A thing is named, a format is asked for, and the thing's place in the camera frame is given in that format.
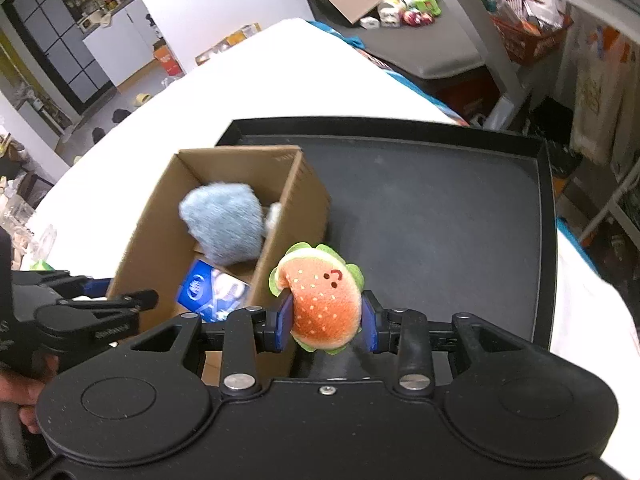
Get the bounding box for blue tissue pack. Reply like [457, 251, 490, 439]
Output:
[176, 258, 253, 323]

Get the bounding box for white cabinet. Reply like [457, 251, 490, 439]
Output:
[82, 0, 166, 93]

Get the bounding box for white printed cloth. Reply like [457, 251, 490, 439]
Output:
[570, 20, 640, 166]

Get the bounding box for burger plush toy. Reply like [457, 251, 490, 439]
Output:
[269, 242, 365, 353]

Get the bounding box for grey metal table leg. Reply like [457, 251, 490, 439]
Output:
[430, 0, 526, 111]

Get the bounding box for colourful toy pile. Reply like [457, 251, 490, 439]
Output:
[377, 0, 441, 28]

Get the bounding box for black tray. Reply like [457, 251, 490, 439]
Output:
[215, 118, 557, 381]

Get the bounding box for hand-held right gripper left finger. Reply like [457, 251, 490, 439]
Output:
[130, 292, 296, 395]

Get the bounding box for black framed glass door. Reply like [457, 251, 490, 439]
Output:
[5, 0, 113, 111]

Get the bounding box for brown cardboard box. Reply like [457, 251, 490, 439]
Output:
[106, 145, 331, 386]

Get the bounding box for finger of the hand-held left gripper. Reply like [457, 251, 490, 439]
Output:
[14, 270, 112, 306]
[35, 290, 160, 356]

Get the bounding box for person's left hand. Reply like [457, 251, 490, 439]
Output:
[0, 352, 61, 436]

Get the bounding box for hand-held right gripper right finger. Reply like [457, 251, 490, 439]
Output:
[361, 290, 551, 397]

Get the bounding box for orange box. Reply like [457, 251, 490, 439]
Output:
[152, 42, 183, 76]

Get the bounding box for fluffy light blue plush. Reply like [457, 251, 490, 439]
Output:
[179, 184, 266, 267]

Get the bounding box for clear glass jars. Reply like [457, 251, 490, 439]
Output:
[0, 195, 58, 261]

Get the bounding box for orange plastic basket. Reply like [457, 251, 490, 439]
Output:
[492, 0, 573, 66]

